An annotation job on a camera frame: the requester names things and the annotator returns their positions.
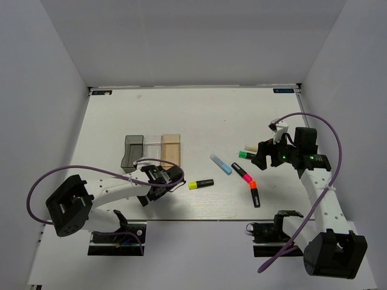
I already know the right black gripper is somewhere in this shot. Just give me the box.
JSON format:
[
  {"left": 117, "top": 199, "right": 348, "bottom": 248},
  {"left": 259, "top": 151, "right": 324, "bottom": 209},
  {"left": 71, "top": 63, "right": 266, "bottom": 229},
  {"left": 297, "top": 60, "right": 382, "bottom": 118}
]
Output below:
[{"left": 251, "top": 131, "right": 299, "bottom": 170}]

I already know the pink highlighter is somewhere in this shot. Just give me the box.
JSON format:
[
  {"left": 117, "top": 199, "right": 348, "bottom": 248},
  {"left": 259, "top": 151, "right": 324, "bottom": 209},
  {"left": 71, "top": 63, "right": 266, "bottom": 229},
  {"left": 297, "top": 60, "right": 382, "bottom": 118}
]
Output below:
[{"left": 231, "top": 163, "right": 253, "bottom": 183}]

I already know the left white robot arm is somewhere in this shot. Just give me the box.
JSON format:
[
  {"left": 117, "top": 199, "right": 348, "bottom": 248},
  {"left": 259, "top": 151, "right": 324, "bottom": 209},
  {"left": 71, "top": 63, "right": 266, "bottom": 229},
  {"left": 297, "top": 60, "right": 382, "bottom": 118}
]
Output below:
[{"left": 46, "top": 165, "right": 184, "bottom": 241}]

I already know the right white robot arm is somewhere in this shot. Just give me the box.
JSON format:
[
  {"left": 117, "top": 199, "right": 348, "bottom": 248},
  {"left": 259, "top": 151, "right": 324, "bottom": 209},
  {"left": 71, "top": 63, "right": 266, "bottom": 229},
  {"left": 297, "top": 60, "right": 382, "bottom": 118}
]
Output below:
[{"left": 246, "top": 125, "right": 368, "bottom": 279}]

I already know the cream highlighter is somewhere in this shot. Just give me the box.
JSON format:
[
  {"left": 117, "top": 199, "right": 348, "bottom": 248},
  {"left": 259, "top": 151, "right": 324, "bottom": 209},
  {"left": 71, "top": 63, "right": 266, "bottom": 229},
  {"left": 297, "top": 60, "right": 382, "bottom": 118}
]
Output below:
[{"left": 244, "top": 145, "right": 258, "bottom": 152}]

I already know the green highlighter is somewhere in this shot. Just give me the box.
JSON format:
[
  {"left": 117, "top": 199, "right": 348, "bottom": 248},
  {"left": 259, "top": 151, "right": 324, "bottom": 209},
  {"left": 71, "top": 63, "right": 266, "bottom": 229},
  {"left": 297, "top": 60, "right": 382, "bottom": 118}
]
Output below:
[{"left": 238, "top": 151, "right": 255, "bottom": 160}]

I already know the orange highlighter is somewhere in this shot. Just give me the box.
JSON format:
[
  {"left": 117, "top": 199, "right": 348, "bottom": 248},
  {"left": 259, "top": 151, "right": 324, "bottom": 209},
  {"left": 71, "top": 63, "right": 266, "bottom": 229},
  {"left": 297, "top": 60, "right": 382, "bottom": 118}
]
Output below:
[{"left": 249, "top": 180, "right": 261, "bottom": 208}]

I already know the dark grey plastic container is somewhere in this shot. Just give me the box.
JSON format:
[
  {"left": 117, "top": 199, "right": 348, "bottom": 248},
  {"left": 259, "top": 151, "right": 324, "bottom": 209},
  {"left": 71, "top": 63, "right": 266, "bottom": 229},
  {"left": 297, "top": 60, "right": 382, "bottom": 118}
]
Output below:
[{"left": 120, "top": 135, "right": 144, "bottom": 173}]

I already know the light blue marker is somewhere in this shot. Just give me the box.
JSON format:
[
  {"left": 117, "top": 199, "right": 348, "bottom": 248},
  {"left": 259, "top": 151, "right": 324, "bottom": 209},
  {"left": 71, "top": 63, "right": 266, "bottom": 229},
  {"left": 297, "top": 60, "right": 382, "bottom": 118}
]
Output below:
[{"left": 210, "top": 153, "right": 232, "bottom": 175}]

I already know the clear plastic container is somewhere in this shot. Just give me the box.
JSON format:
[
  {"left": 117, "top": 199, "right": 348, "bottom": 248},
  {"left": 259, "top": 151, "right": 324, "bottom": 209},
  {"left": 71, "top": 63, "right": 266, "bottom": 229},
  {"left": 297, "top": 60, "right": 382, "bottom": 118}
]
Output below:
[{"left": 142, "top": 135, "right": 161, "bottom": 160}]

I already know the yellow highlighter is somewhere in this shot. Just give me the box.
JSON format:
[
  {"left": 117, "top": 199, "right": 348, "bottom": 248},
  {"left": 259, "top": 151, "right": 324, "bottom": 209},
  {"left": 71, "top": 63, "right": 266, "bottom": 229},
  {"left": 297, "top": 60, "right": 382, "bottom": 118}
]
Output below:
[{"left": 188, "top": 179, "right": 214, "bottom": 190}]

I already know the tan plastic container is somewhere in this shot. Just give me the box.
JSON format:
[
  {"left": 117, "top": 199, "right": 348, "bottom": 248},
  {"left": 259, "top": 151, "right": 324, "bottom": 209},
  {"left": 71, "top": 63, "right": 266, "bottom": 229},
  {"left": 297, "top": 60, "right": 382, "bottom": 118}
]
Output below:
[{"left": 161, "top": 134, "right": 181, "bottom": 169}]

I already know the right blue corner label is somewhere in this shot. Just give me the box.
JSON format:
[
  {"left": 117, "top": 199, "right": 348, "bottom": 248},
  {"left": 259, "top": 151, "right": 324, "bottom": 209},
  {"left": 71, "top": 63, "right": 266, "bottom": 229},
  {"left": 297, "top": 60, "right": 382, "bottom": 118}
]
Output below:
[{"left": 273, "top": 88, "right": 294, "bottom": 94}]

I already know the blue corner label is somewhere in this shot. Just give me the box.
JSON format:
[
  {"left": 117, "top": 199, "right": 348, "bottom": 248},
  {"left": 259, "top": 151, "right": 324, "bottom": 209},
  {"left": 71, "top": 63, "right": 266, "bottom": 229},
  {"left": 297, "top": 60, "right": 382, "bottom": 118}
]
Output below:
[
  {"left": 273, "top": 88, "right": 294, "bottom": 94},
  {"left": 91, "top": 90, "right": 112, "bottom": 95}
]

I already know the left blue corner label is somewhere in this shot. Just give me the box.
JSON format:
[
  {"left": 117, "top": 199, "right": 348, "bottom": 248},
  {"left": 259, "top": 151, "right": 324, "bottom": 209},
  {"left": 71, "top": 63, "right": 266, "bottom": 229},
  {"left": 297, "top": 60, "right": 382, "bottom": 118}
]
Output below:
[{"left": 91, "top": 90, "right": 112, "bottom": 95}]

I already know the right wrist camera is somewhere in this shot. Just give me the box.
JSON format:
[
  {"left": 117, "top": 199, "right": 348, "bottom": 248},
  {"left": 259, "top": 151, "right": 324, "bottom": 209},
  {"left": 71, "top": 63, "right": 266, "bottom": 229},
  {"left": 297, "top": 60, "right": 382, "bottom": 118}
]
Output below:
[{"left": 269, "top": 119, "right": 288, "bottom": 144}]

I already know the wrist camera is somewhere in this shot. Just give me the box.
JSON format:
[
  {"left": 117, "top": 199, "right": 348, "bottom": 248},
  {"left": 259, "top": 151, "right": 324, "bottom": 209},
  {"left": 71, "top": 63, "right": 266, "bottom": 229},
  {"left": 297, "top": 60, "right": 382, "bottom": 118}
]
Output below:
[
  {"left": 132, "top": 158, "right": 155, "bottom": 172},
  {"left": 269, "top": 119, "right": 288, "bottom": 144}
]

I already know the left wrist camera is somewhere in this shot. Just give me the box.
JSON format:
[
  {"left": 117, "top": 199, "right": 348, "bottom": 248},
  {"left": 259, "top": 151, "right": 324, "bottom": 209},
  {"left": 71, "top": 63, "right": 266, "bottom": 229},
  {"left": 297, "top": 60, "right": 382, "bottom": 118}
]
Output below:
[{"left": 132, "top": 158, "right": 155, "bottom": 172}]

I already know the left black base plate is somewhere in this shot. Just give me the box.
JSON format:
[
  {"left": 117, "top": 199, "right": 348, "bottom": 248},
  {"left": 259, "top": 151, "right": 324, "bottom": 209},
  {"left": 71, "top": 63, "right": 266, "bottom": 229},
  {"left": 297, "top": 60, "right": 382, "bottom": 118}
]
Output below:
[{"left": 88, "top": 222, "right": 147, "bottom": 257}]

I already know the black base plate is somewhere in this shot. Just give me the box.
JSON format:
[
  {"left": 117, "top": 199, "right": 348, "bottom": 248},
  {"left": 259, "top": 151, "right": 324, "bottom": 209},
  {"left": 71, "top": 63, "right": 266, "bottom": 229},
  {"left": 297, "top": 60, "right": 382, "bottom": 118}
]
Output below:
[
  {"left": 246, "top": 222, "right": 290, "bottom": 258},
  {"left": 88, "top": 222, "right": 147, "bottom": 257}
]

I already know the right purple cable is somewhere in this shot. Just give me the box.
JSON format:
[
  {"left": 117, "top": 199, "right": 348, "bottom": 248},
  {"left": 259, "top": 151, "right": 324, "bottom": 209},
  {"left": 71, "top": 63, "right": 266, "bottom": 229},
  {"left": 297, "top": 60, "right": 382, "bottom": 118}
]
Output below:
[{"left": 257, "top": 112, "right": 343, "bottom": 274}]

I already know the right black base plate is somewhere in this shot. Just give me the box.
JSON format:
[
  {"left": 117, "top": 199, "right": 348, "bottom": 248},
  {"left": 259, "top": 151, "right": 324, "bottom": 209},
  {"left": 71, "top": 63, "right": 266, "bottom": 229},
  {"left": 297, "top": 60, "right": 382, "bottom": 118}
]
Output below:
[{"left": 246, "top": 222, "right": 290, "bottom": 258}]

